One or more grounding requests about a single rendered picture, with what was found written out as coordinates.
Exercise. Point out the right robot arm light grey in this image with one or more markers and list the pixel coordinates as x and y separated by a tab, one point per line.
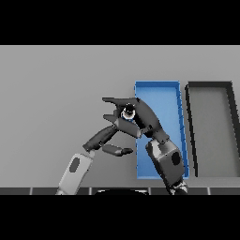
165	162

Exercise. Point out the blue bin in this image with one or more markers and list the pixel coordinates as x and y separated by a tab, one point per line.
159	97

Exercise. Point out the right robot hand dark grey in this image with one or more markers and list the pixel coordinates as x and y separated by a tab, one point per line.
146	120

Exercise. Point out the left robot hand dark grey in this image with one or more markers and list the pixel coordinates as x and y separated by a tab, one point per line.
100	137

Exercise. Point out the dark grey bin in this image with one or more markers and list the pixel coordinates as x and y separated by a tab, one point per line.
212	131

